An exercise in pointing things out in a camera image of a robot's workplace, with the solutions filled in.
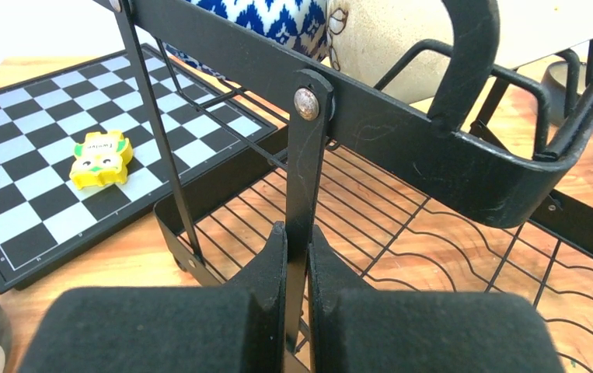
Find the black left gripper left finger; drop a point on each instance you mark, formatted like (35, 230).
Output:
(237, 326)

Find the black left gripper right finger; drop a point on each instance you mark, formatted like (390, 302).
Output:
(355, 327)

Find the black wire dish rack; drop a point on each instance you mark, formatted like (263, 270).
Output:
(453, 193)

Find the cream leaf bowl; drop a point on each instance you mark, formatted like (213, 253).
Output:
(367, 37)

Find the yellow toy block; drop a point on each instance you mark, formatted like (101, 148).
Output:
(101, 159)

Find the black white chessboard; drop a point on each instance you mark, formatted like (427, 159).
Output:
(45, 220)

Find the blue diamond pattern bowl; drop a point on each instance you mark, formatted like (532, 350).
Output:
(299, 25)

